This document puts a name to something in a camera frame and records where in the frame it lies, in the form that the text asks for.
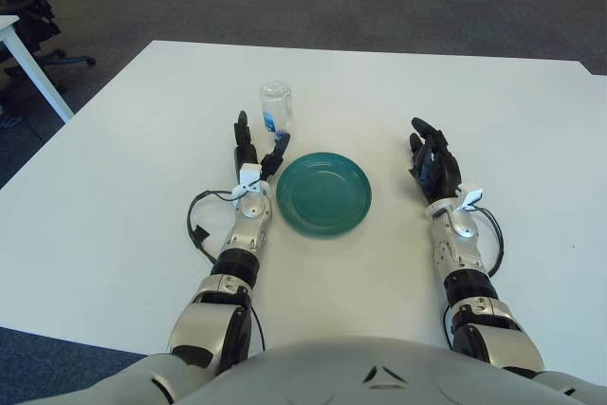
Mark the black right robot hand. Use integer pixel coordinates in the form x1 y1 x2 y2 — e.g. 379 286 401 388
408 116 464 202

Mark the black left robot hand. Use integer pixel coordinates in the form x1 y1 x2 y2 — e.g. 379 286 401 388
231 109 292 183

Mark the clear plastic bottle blue cap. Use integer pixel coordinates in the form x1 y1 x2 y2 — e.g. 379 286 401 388
258 81 294 146

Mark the teal round plate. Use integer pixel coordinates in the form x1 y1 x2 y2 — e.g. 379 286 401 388
275 152 374 239

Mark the white left wrist connector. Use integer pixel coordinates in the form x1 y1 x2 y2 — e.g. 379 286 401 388
234 163 263 197

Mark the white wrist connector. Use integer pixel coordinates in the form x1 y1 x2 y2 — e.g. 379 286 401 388
234 163 263 197
457 186 485 212

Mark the white right wrist connector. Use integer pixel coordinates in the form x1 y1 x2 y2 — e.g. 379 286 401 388
457 186 485 212

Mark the grey robot torso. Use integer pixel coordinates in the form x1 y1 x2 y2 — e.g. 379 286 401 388
111 334 607 405

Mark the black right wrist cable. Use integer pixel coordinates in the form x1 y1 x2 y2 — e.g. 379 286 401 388
473 205 505 279

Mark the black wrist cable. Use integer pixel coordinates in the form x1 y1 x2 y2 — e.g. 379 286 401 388
473 205 505 279
187 189 243 267

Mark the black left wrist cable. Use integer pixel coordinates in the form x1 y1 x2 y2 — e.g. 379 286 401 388
187 189 243 267

